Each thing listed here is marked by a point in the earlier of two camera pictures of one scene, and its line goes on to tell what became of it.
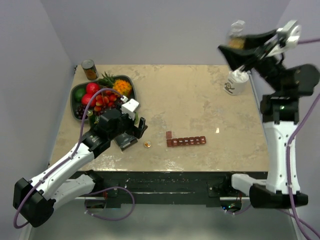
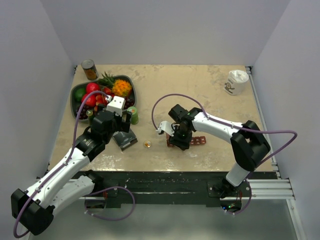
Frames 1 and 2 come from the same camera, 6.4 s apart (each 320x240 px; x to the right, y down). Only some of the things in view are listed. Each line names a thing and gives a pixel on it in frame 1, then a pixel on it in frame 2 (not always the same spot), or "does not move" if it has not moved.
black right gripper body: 269,49 -> 181,137
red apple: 92,88 does not move
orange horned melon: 123,87 does not move
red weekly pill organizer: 184,141 does not move
